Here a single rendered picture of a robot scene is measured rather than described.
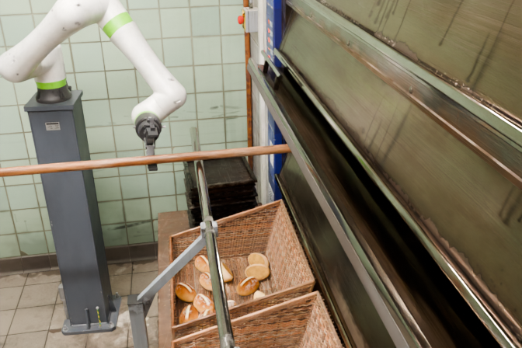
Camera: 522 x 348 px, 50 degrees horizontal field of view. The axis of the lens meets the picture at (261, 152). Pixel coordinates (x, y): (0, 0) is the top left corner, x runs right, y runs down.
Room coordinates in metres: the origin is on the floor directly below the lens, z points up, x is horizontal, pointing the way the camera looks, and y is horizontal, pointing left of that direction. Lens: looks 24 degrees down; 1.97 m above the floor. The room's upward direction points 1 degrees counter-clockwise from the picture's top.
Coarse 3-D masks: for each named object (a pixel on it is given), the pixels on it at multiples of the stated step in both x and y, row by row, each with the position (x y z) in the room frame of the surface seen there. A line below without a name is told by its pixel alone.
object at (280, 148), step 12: (144, 156) 1.67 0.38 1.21; (156, 156) 1.67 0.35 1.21; (168, 156) 1.67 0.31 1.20; (180, 156) 1.68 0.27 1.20; (192, 156) 1.68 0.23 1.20; (204, 156) 1.68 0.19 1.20; (216, 156) 1.69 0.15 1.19; (228, 156) 1.70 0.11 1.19; (240, 156) 1.71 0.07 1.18; (0, 168) 1.61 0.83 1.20; (12, 168) 1.61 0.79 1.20; (24, 168) 1.61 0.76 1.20; (36, 168) 1.61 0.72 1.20; (48, 168) 1.61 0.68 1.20; (60, 168) 1.62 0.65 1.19; (72, 168) 1.62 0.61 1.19; (84, 168) 1.63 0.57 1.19; (96, 168) 1.64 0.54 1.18
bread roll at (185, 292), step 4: (180, 284) 1.72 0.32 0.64; (184, 284) 1.72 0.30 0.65; (188, 284) 1.72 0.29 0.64; (176, 288) 1.72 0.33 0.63; (180, 288) 1.70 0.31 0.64; (184, 288) 1.70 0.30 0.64; (188, 288) 1.70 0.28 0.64; (192, 288) 1.71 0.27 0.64; (176, 292) 1.71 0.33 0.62; (180, 292) 1.69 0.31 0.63; (184, 292) 1.69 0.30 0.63; (188, 292) 1.69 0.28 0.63; (192, 292) 1.69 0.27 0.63; (180, 296) 1.69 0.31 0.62; (184, 296) 1.68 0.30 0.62; (188, 296) 1.68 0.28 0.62; (192, 296) 1.68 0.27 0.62; (184, 300) 1.68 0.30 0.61; (188, 300) 1.67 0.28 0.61; (192, 300) 1.67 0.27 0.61
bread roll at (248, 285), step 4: (244, 280) 1.74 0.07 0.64; (248, 280) 1.74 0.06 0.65; (252, 280) 1.74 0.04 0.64; (256, 280) 1.75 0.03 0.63; (240, 284) 1.72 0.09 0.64; (244, 284) 1.72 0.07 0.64; (248, 284) 1.72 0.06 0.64; (252, 284) 1.73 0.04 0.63; (256, 284) 1.74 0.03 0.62; (240, 288) 1.71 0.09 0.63; (244, 288) 1.71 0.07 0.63; (248, 288) 1.71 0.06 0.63; (252, 288) 1.72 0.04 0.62; (256, 288) 1.73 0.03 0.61; (240, 292) 1.71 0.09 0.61; (244, 292) 1.70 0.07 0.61; (248, 292) 1.71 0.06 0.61; (252, 292) 1.72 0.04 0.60
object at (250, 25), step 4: (244, 8) 2.65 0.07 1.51; (248, 8) 2.65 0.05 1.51; (256, 8) 2.64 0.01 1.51; (244, 12) 2.59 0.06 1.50; (248, 12) 2.58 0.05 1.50; (252, 12) 2.58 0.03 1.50; (256, 12) 2.59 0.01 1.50; (248, 16) 2.58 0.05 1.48; (252, 16) 2.58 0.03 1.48; (256, 16) 2.59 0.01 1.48; (244, 20) 2.60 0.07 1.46; (248, 20) 2.58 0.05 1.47; (252, 20) 2.58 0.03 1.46; (256, 20) 2.59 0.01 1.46; (244, 24) 2.60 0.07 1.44; (248, 24) 2.58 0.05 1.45; (252, 24) 2.58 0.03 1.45; (256, 24) 2.59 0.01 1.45; (244, 28) 2.60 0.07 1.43; (248, 28) 2.58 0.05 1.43; (252, 28) 2.58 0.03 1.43; (256, 28) 2.59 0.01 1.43; (248, 32) 2.58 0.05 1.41; (252, 32) 2.59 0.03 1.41
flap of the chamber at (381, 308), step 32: (288, 96) 1.66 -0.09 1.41; (320, 128) 1.41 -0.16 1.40; (320, 160) 1.18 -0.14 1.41; (352, 160) 1.21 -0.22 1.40; (320, 192) 1.01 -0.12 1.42; (352, 192) 1.03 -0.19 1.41; (384, 224) 0.91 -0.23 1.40; (352, 256) 0.80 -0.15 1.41; (384, 256) 0.79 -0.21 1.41; (416, 256) 0.81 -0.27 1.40; (416, 288) 0.71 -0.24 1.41; (448, 288) 0.73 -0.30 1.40; (384, 320) 0.64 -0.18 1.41; (416, 320) 0.63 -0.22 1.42; (448, 320) 0.64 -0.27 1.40
